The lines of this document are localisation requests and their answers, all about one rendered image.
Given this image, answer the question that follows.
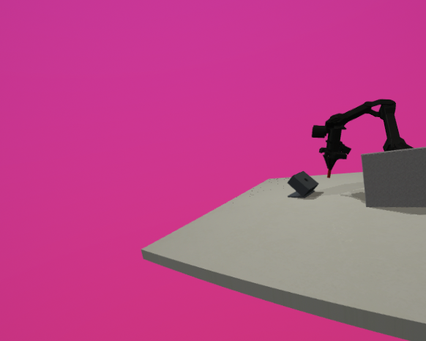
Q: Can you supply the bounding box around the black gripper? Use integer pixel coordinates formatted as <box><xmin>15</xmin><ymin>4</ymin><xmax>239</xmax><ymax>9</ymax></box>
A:
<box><xmin>319</xmin><ymin>138</ymin><xmax>347</xmax><ymax>171</ymax></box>

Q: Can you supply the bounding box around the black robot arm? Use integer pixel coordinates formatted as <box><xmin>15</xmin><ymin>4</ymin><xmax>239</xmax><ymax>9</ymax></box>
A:
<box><xmin>312</xmin><ymin>99</ymin><xmax>413</xmax><ymax>154</ymax></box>

